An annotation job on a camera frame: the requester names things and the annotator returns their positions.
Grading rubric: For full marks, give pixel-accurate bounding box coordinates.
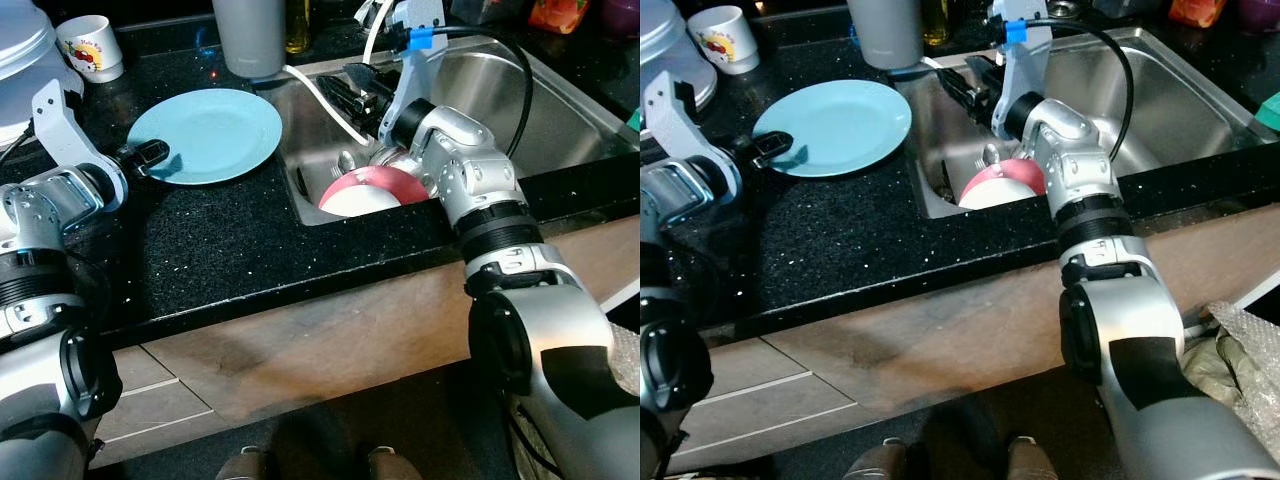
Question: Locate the white hose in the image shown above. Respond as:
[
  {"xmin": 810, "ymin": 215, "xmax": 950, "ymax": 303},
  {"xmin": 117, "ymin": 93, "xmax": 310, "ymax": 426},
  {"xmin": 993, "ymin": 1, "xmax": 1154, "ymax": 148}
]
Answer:
[
  {"xmin": 283, "ymin": 0, "xmax": 396, "ymax": 148},
  {"xmin": 920, "ymin": 55, "xmax": 966, "ymax": 86}
]

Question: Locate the dark container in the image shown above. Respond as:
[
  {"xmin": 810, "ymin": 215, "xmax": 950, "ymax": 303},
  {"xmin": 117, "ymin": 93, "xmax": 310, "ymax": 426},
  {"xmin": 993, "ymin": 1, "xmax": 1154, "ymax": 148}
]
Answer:
[
  {"xmin": 1090, "ymin": 0, "xmax": 1166, "ymax": 19},
  {"xmin": 450, "ymin": 0, "xmax": 531, "ymax": 26}
]

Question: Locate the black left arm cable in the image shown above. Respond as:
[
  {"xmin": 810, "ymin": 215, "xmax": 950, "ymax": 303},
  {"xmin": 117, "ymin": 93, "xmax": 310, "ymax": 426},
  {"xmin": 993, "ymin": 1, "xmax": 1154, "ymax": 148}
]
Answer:
[{"xmin": 0, "ymin": 125, "xmax": 36, "ymax": 166}]

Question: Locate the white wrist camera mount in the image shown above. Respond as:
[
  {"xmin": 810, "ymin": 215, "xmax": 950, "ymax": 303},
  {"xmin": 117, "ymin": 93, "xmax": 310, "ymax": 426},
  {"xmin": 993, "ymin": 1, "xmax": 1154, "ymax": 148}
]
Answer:
[
  {"xmin": 985, "ymin": 0, "xmax": 1054, "ymax": 131},
  {"xmin": 380, "ymin": 0, "xmax": 449, "ymax": 141},
  {"xmin": 645, "ymin": 70, "xmax": 743, "ymax": 201},
  {"xmin": 30, "ymin": 80, "xmax": 131, "ymax": 216}
]

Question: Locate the stainless steel sink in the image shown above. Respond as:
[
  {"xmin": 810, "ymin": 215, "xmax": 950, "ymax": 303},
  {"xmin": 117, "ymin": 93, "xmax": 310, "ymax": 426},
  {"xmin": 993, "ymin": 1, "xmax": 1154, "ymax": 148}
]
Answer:
[
  {"xmin": 262, "ymin": 35, "xmax": 641, "ymax": 228},
  {"xmin": 895, "ymin": 25, "xmax": 1266, "ymax": 221}
]

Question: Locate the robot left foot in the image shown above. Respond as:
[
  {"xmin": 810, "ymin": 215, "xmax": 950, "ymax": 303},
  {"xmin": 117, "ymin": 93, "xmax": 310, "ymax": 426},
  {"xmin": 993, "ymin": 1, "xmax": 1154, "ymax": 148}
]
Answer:
[
  {"xmin": 215, "ymin": 447, "xmax": 271, "ymax": 480},
  {"xmin": 845, "ymin": 437, "xmax": 909, "ymax": 480}
]

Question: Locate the clear bubble wrap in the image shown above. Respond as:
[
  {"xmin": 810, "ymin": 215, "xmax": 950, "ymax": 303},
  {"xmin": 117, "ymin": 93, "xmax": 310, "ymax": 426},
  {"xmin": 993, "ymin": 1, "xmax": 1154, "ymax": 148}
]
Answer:
[
  {"xmin": 610, "ymin": 320, "xmax": 641, "ymax": 401},
  {"xmin": 1185, "ymin": 300, "xmax": 1280, "ymax": 441}
]

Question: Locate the orange printed packet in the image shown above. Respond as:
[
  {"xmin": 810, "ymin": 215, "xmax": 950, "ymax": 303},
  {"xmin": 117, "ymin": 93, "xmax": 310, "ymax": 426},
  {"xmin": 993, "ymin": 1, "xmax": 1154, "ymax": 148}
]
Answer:
[
  {"xmin": 528, "ymin": 0, "xmax": 591, "ymax": 36},
  {"xmin": 1168, "ymin": 0, "xmax": 1229, "ymax": 29}
]

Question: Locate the olive green bag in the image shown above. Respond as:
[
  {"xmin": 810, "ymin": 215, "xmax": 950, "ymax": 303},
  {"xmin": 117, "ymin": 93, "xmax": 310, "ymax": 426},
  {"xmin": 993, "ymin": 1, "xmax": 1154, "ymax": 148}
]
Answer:
[{"xmin": 1185, "ymin": 335, "xmax": 1263, "ymax": 411}]

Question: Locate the white Hello Kitty mug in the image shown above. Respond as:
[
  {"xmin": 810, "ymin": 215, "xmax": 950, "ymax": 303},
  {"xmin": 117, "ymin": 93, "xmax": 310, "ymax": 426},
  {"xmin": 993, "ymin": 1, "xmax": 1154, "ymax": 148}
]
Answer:
[
  {"xmin": 55, "ymin": 14, "xmax": 125, "ymax": 84},
  {"xmin": 688, "ymin": 5, "xmax": 761, "ymax": 76}
]

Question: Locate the teal plate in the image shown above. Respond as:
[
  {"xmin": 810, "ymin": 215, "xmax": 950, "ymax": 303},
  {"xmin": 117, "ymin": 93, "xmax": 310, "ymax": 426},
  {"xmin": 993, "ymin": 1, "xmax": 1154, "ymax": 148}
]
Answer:
[
  {"xmin": 752, "ymin": 79, "xmax": 914, "ymax": 179},
  {"xmin": 127, "ymin": 88, "xmax": 284, "ymax": 187}
]

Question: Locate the grey cylindrical canister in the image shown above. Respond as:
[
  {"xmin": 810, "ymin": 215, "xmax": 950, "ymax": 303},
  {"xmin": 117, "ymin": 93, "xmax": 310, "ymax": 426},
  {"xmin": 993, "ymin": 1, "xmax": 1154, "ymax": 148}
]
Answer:
[
  {"xmin": 211, "ymin": 0, "xmax": 288, "ymax": 80},
  {"xmin": 846, "ymin": 0, "xmax": 926, "ymax": 71}
]

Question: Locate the purple mug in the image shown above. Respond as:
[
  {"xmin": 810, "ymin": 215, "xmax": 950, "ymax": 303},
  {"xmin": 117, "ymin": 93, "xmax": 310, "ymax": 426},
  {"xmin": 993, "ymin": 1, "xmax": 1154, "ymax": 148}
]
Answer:
[
  {"xmin": 1238, "ymin": 0, "xmax": 1280, "ymax": 36},
  {"xmin": 600, "ymin": 0, "xmax": 641, "ymax": 39}
]

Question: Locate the white bowl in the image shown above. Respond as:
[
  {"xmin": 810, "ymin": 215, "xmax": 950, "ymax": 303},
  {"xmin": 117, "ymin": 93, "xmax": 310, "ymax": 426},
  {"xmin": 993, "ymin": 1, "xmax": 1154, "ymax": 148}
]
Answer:
[
  {"xmin": 958, "ymin": 178, "xmax": 1036, "ymax": 211},
  {"xmin": 318, "ymin": 183, "xmax": 401, "ymax": 218}
]

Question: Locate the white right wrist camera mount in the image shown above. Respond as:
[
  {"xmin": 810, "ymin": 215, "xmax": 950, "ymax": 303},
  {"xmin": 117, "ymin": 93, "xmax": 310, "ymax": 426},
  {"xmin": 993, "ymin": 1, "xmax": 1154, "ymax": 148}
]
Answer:
[
  {"xmin": 380, "ymin": 0, "xmax": 449, "ymax": 141},
  {"xmin": 985, "ymin": 0, "xmax": 1054, "ymax": 131}
]

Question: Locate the yellow oil bottle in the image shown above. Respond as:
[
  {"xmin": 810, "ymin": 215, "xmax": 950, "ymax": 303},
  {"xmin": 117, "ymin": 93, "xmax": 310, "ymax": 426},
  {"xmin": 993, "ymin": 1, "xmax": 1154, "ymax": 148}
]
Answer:
[
  {"xmin": 284, "ymin": 0, "xmax": 313, "ymax": 56},
  {"xmin": 922, "ymin": 0, "xmax": 951, "ymax": 48}
]

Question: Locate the brown cabinet front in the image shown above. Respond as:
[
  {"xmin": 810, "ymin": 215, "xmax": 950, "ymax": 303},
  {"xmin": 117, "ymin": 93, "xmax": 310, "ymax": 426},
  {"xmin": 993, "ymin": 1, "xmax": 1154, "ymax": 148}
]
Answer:
[
  {"xmin": 665, "ymin": 205, "xmax": 1280, "ymax": 471},
  {"xmin": 95, "ymin": 215, "xmax": 641, "ymax": 471}
]

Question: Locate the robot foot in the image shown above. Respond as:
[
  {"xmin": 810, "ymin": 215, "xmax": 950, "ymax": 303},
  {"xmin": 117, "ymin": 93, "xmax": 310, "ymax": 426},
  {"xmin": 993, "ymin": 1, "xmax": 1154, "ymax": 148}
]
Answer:
[
  {"xmin": 365, "ymin": 447, "xmax": 421, "ymax": 480},
  {"xmin": 845, "ymin": 437, "xmax": 909, "ymax": 480},
  {"xmin": 1005, "ymin": 435, "xmax": 1061, "ymax": 480},
  {"xmin": 215, "ymin": 447, "xmax": 271, "ymax": 480}
]

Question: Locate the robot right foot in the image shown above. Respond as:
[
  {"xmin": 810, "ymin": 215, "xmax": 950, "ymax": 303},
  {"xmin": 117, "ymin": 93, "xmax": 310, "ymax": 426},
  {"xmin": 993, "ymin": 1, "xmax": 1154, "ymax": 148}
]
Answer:
[
  {"xmin": 1005, "ymin": 435, "xmax": 1061, "ymax": 480},
  {"xmin": 365, "ymin": 447, "xmax": 421, "ymax": 480}
]

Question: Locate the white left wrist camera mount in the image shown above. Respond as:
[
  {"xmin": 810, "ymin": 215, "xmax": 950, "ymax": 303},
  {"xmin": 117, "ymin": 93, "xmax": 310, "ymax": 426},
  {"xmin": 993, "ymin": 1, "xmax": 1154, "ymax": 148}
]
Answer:
[
  {"xmin": 30, "ymin": 80, "xmax": 131, "ymax": 216},
  {"xmin": 645, "ymin": 70, "xmax": 743, "ymax": 201}
]

